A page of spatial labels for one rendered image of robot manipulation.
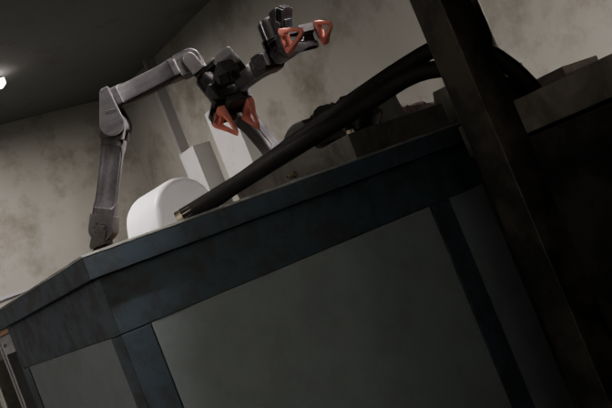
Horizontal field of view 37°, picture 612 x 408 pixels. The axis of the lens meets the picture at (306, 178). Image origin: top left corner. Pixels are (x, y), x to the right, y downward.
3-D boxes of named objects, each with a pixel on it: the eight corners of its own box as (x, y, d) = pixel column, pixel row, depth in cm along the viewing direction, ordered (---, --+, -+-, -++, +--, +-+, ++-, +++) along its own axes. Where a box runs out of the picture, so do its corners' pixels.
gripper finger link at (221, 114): (257, 118, 220) (237, 94, 225) (232, 126, 216) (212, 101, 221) (251, 138, 225) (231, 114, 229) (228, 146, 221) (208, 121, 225)
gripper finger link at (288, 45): (312, 14, 233) (294, 27, 241) (290, 18, 229) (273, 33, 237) (322, 38, 233) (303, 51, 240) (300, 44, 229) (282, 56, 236)
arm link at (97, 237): (112, 219, 234) (91, 228, 234) (103, 219, 225) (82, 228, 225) (120, 242, 233) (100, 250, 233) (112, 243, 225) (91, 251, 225)
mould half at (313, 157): (247, 219, 217) (226, 167, 218) (331, 188, 232) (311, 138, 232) (359, 162, 176) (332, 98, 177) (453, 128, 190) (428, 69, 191)
